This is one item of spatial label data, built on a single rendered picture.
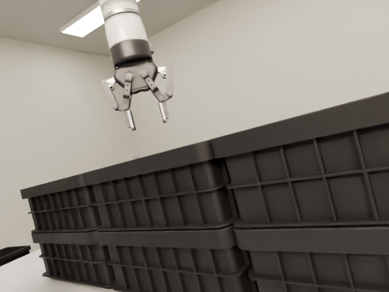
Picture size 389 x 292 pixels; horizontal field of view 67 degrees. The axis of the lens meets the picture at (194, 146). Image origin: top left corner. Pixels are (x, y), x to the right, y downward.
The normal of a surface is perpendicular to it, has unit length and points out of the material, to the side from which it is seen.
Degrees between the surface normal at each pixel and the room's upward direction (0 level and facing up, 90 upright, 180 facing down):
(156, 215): 90
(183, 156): 90
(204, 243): 90
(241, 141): 90
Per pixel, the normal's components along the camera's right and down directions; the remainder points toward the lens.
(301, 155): -0.62, 0.15
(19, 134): 0.83, -0.22
